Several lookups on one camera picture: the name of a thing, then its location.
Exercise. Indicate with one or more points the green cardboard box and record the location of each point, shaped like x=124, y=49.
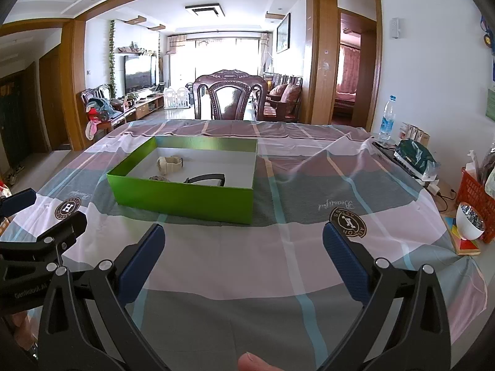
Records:
x=181, y=201

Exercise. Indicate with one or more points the rectangular ceiling lamp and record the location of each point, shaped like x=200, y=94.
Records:
x=205, y=10

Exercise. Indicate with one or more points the white patterned bowl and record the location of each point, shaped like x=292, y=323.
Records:
x=468, y=226

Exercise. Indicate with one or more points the flat screen television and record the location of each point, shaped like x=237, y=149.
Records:
x=139, y=73

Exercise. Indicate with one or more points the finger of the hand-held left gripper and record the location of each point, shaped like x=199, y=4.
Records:
x=65, y=228
x=17, y=201

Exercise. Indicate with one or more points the wooden sofa with cushions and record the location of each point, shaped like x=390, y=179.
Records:
x=284, y=98

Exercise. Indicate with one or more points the white wall box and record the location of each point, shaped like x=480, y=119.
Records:
x=396, y=28

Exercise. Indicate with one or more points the black wristband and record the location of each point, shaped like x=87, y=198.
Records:
x=205, y=177

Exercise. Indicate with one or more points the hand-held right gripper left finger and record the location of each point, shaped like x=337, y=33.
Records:
x=141, y=262

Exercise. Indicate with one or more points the dark carved wooden chair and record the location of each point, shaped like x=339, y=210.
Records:
x=230, y=100

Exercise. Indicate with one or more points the pile of toys and clothes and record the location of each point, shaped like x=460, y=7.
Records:
x=98, y=114

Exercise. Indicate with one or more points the red plastic basket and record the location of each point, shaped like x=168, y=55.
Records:
x=470, y=189

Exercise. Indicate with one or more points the framed wall picture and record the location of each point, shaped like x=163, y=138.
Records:
x=283, y=33

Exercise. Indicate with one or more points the wooden television cabinet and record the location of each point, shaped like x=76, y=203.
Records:
x=145, y=106

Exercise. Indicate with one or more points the black flat gadget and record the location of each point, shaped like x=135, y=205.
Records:
x=383, y=145

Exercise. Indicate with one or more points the green wall paper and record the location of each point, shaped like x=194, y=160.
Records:
x=491, y=104

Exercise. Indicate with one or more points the small cardboard boxes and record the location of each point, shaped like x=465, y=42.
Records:
x=415, y=133

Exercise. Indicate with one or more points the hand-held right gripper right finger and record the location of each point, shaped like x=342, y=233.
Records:
x=348, y=262

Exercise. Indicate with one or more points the white plastic play fence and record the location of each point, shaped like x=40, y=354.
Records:
x=178, y=98

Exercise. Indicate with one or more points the green hanging vine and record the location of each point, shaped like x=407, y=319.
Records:
x=112, y=54

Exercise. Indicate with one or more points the clear plastic water bottle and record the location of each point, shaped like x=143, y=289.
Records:
x=386, y=121

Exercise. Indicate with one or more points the dark green foil bag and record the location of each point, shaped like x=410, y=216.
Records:
x=415, y=158

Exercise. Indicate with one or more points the white standing air conditioner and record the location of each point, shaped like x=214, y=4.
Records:
x=165, y=69

